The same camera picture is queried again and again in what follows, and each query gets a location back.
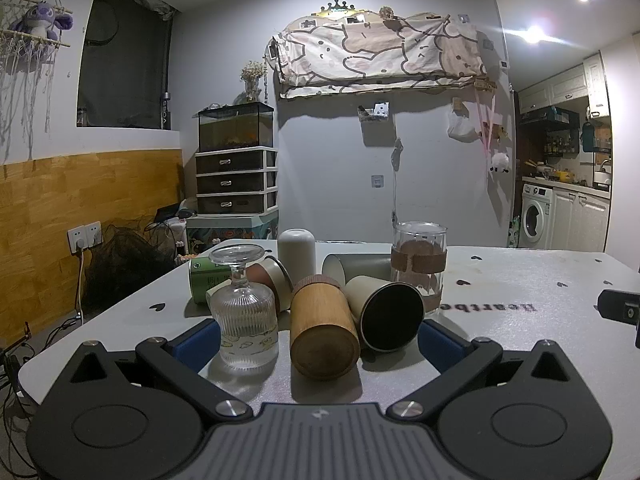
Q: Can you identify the brown and cream cup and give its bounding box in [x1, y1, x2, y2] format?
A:
[247, 256, 294, 314]

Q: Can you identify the white kitchen cabinet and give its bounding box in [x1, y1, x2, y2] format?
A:
[550, 187, 612, 253]
[518, 51, 612, 120]

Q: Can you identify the white plastic bag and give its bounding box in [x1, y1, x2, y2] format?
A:
[447, 109, 482, 142]

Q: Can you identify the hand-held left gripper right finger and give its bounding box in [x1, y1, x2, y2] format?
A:
[385, 318, 569, 419]

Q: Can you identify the white upper kitchen cabinet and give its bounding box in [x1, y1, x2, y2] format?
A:
[518, 51, 612, 120]

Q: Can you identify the glass fish tank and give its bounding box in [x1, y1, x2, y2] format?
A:
[198, 101, 275, 154]

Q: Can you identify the white matte cup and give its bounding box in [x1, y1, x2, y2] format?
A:
[277, 228, 317, 291]

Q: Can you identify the metal wall bracket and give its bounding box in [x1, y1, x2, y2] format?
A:
[357, 101, 390, 122]

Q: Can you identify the white printed table cover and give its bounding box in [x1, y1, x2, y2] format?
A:
[17, 238, 640, 480]

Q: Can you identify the painted teal cabinet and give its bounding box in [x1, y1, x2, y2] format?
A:
[185, 209, 279, 257]

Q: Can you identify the white power cable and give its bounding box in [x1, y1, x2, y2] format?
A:
[74, 246, 86, 317]

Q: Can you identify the beige cup with black inside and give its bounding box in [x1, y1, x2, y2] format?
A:
[344, 275, 426, 354]

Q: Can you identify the glass cup with cork sleeve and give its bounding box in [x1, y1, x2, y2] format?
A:
[390, 220, 448, 314]

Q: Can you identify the white lower kitchen cabinet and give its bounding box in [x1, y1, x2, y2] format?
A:
[550, 187, 612, 253]

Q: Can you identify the black mesh net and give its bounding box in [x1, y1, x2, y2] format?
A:
[81, 224, 177, 313]

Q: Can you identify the white macrame wall hanging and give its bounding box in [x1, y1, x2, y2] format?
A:
[0, 0, 74, 161]

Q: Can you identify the dark window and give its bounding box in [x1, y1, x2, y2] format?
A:
[76, 0, 180, 131]

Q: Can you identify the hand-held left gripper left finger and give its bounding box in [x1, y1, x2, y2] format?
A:
[69, 318, 254, 424]

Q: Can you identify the wooden cup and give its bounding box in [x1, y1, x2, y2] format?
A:
[289, 274, 361, 380]

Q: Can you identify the vase of dried flowers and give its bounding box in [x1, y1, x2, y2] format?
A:
[239, 59, 268, 104]

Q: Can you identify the ribbed glass goblet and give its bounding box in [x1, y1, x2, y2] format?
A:
[208, 243, 280, 371]

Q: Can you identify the white drawer unit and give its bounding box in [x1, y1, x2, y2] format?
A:
[194, 147, 279, 216]

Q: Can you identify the white wall socket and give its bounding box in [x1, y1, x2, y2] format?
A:
[67, 220, 103, 254]

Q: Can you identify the black kitchen shelf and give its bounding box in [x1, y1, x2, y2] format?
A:
[519, 107, 581, 127]

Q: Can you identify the grey metal cup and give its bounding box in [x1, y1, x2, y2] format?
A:
[321, 252, 394, 287]

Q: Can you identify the purple plush toy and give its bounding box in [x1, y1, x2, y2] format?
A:
[14, 2, 74, 41]

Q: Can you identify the green printed cup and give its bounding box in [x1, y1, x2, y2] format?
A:
[188, 255, 237, 306]

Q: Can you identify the cartoon printed blanket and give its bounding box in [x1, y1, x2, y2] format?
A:
[264, 9, 489, 100]

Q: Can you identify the white washing machine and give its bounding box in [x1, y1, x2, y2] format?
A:
[519, 183, 555, 250]

